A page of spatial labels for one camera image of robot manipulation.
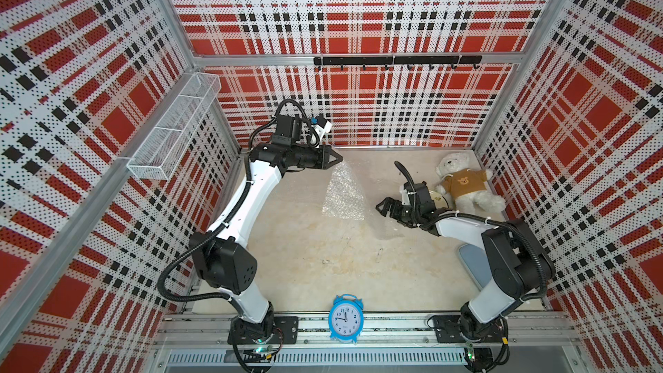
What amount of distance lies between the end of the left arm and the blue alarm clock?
16.9 inches

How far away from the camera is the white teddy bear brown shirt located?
0.93 metres

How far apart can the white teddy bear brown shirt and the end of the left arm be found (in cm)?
52

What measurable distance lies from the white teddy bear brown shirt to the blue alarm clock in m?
0.52

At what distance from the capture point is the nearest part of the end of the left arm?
564 millimetres

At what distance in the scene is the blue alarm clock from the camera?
0.73 m
